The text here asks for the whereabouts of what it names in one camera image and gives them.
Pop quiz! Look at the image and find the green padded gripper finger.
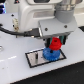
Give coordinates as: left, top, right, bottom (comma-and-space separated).
61, 34, 69, 44
45, 38, 51, 48

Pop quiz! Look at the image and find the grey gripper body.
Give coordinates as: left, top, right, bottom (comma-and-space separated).
37, 13, 77, 40

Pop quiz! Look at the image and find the red gear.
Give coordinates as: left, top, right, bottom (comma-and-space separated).
49, 37, 62, 50

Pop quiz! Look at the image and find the blue gear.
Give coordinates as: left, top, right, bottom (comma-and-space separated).
43, 48, 60, 61

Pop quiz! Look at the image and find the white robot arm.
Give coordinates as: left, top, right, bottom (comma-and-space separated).
18, 0, 84, 50

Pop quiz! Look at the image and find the black framed peg base plate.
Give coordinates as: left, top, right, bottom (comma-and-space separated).
24, 49, 68, 69

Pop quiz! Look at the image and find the black cable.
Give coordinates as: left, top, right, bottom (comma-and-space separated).
0, 25, 40, 37

